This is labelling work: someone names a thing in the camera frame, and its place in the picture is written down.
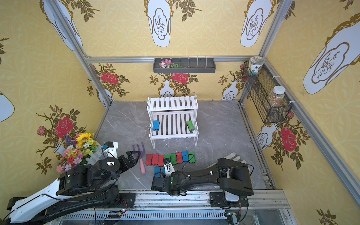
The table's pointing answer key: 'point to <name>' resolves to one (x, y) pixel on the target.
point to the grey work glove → (232, 157)
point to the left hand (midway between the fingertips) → (132, 155)
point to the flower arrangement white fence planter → (84, 149)
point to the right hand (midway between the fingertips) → (170, 174)
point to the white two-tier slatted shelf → (173, 118)
